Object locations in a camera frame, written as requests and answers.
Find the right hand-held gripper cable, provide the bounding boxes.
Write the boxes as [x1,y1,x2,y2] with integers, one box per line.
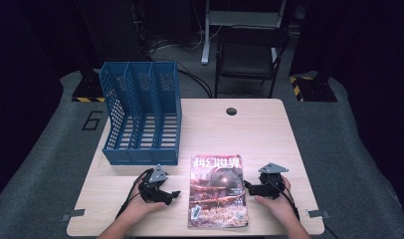
[265,178,339,239]

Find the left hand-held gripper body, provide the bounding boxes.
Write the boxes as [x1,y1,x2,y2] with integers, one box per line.
[137,164,174,204]

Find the hand-held gripper cable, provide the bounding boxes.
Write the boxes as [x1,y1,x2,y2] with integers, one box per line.
[265,178,339,239]
[114,167,155,221]

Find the white metal stand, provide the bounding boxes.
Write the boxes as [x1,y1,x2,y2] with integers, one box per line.
[200,0,288,66]

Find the red cover magazine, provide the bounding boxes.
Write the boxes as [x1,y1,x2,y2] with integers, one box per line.
[187,153,250,230]

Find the person's right hand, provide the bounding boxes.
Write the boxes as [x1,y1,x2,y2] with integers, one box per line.
[254,175,300,227]

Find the black floor cable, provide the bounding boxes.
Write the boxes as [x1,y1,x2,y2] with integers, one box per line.
[175,61,214,100]

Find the person's left hand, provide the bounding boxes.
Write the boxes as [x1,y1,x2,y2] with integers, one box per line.
[127,178,168,221]

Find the black striped stand base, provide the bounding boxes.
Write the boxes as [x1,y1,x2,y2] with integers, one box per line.
[71,68,106,104]
[289,73,339,104]

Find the bundle of floor cables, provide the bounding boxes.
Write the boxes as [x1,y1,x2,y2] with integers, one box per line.
[146,28,206,56]

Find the grey table bracket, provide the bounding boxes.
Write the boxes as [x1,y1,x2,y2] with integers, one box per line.
[59,208,87,223]
[305,209,331,219]

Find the left hand-held gripper cable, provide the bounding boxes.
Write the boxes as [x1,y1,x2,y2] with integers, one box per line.
[114,167,155,221]

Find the blue plastic file rack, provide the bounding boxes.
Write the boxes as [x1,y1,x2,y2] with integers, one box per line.
[99,61,183,166]

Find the black folding chair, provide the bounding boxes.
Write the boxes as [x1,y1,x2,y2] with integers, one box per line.
[214,26,291,100]

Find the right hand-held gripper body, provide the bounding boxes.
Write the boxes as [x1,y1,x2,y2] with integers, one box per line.
[254,162,290,201]

